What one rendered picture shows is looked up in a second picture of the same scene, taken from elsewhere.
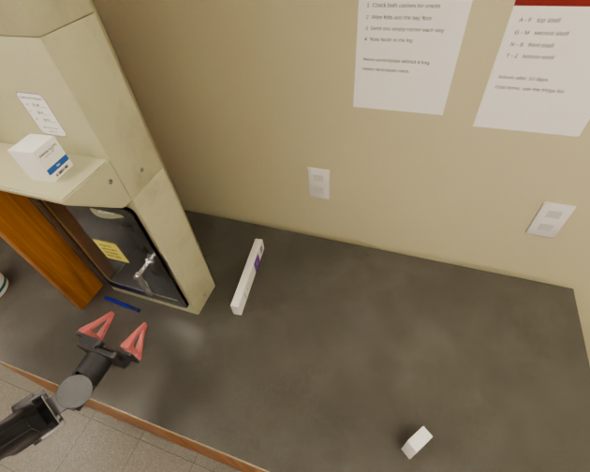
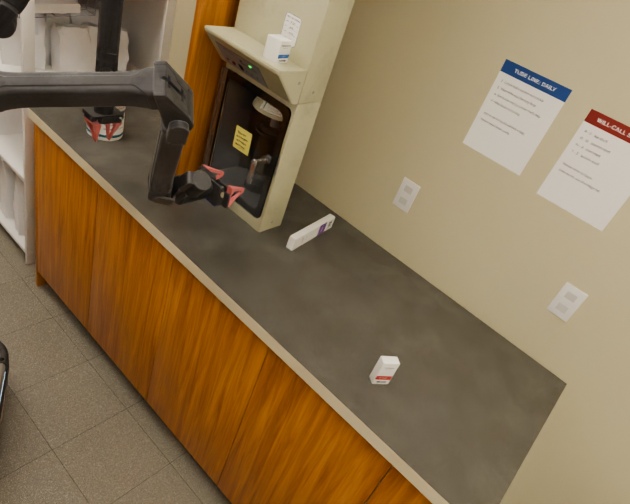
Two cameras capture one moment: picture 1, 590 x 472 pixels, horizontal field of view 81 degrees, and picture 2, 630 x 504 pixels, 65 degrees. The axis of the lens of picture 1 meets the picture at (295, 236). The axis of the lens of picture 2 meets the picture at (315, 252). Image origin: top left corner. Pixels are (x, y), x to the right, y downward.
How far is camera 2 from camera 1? 0.85 m
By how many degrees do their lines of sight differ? 15
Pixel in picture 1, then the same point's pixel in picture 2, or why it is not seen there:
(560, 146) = (588, 235)
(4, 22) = not seen: outside the picture
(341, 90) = (460, 127)
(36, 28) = not seen: outside the picture
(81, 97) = (322, 31)
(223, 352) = (266, 261)
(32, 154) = (280, 42)
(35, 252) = not seen: hidden behind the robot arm
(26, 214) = (205, 86)
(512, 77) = (571, 167)
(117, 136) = (319, 63)
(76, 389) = (203, 179)
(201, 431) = (229, 288)
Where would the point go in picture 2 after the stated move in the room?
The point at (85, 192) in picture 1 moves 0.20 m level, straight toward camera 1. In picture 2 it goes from (288, 77) to (310, 108)
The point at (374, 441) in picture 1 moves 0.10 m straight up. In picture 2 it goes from (351, 362) to (364, 337)
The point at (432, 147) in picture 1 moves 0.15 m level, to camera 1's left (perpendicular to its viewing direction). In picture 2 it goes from (503, 199) to (459, 180)
